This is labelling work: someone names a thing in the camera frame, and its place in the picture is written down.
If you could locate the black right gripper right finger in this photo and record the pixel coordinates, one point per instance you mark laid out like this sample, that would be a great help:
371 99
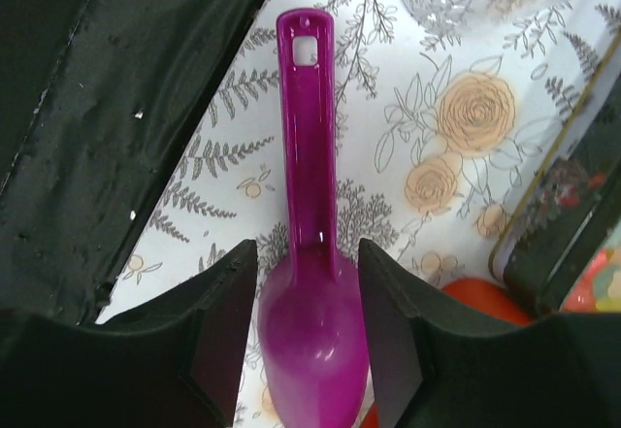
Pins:
436 362

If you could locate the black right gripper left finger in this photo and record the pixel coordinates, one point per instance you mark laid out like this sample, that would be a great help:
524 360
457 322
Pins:
174 361

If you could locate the purple plastic scoop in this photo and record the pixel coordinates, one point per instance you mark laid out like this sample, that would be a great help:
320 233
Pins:
310 322

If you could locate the tin of translucent star candies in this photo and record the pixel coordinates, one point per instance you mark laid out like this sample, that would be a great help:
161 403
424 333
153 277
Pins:
570 209

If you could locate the orange tray of lollipops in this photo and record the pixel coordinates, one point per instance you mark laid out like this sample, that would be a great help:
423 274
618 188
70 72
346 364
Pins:
485 299

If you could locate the floral table mat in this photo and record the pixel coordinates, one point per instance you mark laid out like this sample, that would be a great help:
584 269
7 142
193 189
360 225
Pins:
437 139

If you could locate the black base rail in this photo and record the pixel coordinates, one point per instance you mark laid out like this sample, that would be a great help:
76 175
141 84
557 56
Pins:
99 99

